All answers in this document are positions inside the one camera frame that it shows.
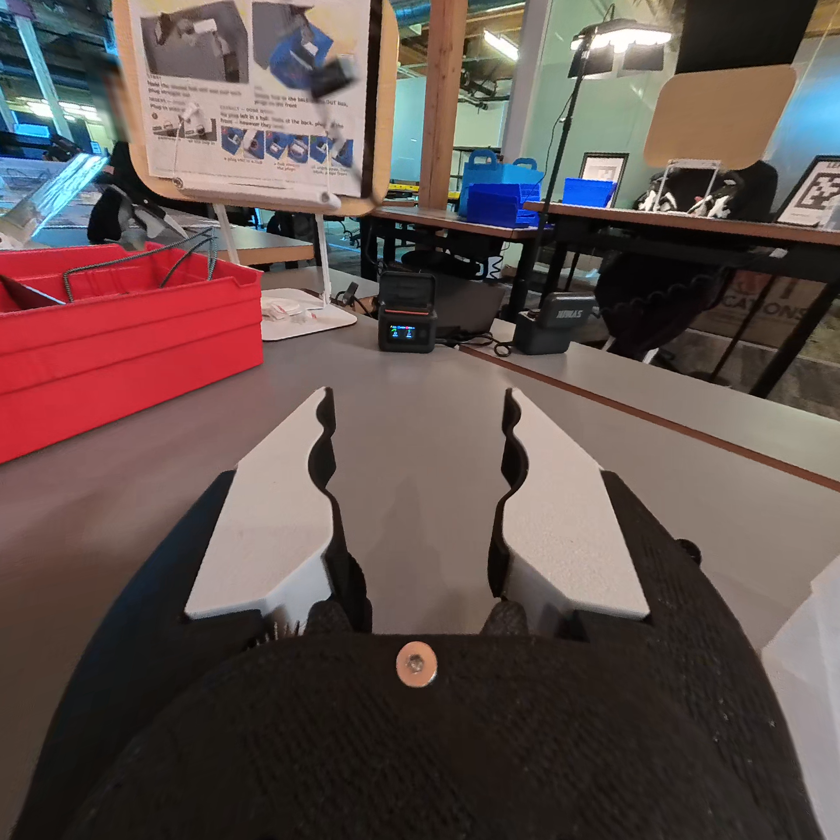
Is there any stack of dark blue bins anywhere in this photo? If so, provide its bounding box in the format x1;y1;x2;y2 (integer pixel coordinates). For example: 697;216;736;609
467;184;539;228

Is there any black white handheld device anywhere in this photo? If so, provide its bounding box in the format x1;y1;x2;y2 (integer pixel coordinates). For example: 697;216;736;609
686;161;778;223
633;172;686;214

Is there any clear acrylic sheet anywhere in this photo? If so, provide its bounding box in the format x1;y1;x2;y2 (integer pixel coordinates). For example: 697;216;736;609
0;154;109;231

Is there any tan rounded board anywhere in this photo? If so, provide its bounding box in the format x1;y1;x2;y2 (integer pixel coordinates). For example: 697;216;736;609
643;64;798;170

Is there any large framed marker tag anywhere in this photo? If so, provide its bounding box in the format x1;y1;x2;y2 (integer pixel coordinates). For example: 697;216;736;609
774;155;840;227

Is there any blue plastic bin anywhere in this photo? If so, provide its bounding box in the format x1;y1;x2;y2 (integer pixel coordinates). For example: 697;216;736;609
563;177;618;209

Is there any light blue handled tote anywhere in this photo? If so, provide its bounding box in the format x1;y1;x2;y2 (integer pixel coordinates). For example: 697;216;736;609
462;150;544;217

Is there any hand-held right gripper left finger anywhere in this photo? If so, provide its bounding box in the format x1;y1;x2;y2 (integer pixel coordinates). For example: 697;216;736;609
185;386;374;634

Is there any wooden instruction board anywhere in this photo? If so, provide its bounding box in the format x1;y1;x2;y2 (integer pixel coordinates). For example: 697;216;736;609
128;0;400;217

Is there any black charger cable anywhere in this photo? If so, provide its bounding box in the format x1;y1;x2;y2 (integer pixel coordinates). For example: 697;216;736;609
436;331;519;358

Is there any clear acrylic stand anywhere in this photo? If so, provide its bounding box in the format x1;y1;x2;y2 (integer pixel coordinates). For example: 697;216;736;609
663;159;719;214

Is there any grey charger case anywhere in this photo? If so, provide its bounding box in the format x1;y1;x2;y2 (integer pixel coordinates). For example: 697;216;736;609
513;292;599;355

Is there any white board stand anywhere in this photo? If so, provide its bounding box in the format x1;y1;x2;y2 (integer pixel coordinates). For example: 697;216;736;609
210;197;358;342

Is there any black grey device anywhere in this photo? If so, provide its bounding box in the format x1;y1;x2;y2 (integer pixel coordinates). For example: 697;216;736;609
88;184;221;253

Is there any grey desk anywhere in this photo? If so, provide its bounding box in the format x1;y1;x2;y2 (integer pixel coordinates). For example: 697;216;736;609
157;210;316;270

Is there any small framed marker tag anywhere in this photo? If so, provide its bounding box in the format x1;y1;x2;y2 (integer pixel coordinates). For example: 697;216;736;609
580;152;630;198

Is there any wooden post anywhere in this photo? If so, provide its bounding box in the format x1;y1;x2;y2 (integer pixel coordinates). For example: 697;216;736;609
419;0;468;210

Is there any studio light on stand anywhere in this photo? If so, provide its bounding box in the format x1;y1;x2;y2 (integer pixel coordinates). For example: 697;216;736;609
518;5;673;309

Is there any red plastic bin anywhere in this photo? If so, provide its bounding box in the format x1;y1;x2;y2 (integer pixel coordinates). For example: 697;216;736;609
0;241;263;463

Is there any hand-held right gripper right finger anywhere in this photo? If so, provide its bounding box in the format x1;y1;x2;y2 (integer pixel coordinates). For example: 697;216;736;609
487;387;652;624

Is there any black office chair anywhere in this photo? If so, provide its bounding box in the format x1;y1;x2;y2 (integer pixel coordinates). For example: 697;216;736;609
594;249;729;362

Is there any black charger case orange stripe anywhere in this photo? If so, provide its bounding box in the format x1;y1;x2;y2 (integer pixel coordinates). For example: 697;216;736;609
377;270;439;354

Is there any cardboard box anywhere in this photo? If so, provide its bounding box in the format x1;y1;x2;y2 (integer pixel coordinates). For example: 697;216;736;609
689;276;840;342

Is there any brown edged desk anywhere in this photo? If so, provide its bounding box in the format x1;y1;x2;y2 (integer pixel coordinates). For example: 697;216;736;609
521;200;840;398
357;205;559;309

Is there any clear plastic bin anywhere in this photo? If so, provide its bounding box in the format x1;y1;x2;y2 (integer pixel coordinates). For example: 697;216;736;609
761;558;840;840

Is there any black wall panel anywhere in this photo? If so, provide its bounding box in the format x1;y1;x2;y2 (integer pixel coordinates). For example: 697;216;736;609
676;0;815;74

